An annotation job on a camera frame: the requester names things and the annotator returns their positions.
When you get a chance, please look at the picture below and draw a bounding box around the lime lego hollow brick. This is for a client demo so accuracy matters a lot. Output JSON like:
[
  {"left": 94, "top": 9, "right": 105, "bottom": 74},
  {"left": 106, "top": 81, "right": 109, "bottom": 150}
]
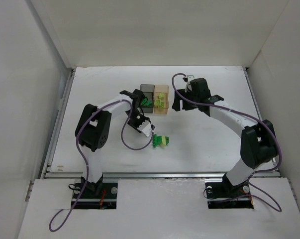
[{"left": 157, "top": 101, "right": 164, "bottom": 108}]

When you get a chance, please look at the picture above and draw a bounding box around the dark green lego plate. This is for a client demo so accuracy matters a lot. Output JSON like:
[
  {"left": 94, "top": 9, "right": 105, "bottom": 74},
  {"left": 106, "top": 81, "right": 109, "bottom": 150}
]
[{"left": 140, "top": 99, "right": 150, "bottom": 107}]

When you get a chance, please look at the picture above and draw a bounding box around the lime lego square brick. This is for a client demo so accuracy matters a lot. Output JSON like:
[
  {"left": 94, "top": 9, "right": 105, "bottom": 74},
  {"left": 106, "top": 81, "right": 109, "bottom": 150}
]
[{"left": 154, "top": 100, "right": 161, "bottom": 106}]

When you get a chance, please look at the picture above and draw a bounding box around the dark green studded lego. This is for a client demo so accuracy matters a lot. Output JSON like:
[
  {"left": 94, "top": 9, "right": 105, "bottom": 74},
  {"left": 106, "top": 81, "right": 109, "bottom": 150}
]
[{"left": 152, "top": 134, "right": 162, "bottom": 148}]

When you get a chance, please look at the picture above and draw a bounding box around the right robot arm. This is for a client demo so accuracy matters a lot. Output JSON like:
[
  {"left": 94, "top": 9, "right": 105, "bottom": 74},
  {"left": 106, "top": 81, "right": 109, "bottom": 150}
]
[{"left": 172, "top": 73, "right": 281, "bottom": 187}]

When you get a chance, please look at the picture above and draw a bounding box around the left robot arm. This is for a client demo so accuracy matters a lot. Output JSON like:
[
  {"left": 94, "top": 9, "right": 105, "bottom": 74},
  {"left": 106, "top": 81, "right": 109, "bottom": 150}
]
[{"left": 75, "top": 89, "right": 155, "bottom": 192}]

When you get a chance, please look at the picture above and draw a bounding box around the orange transparent container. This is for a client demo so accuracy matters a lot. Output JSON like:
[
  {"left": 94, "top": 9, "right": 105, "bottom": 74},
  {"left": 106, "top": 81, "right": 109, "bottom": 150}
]
[{"left": 153, "top": 85, "right": 169, "bottom": 115}]

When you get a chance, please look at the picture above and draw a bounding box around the grey transparent container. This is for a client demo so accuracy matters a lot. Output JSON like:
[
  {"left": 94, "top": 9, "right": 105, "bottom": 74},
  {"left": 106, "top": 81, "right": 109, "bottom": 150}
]
[{"left": 140, "top": 84, "right": 155, "bottom": 114}]

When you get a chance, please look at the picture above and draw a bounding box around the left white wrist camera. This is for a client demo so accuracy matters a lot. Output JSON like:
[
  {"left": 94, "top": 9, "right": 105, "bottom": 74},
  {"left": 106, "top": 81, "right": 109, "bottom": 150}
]
[{"left": 137, "top": 120, "right": 155, "bottom": 137}]

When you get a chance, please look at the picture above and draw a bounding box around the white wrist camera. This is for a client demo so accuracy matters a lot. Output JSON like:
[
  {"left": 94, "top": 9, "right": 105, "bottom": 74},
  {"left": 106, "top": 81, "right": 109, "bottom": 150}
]
[
  {"left": 183, "top": 75, "right": 195, "bottom": 92},
  {"left": 137, "top": 120, "right": 155, "bottom": 137}
]

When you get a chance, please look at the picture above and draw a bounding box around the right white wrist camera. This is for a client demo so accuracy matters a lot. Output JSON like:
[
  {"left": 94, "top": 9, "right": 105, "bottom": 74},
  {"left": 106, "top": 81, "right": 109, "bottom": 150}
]
[{"left": 183, "top": 75, "right": 195, "bottom": 92}]

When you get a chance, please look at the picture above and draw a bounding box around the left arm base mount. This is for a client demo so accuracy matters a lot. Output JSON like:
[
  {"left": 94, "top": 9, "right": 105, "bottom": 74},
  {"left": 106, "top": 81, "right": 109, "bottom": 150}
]
[{"left": 68, "top": 182, "right": 118, "bottom": 210}]

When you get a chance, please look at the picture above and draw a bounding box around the aluminium rail front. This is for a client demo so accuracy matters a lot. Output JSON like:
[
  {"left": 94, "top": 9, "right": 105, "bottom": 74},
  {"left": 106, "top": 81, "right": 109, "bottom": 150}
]
[{"left": 44, "top": 171, "right": 281, "bottom": 180}]

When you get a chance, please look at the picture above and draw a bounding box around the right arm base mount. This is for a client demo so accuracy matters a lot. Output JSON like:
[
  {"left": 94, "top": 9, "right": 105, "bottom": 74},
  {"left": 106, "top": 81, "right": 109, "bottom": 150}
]
[{"left": 204, "top": 182, "right": 254, "bottom": 209}]

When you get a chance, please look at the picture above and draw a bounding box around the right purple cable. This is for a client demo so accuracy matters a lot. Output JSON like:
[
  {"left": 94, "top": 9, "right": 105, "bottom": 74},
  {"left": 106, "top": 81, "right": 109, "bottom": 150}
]
[{"left": 171, "top": 73, "right": 283, "bottom": 212}]

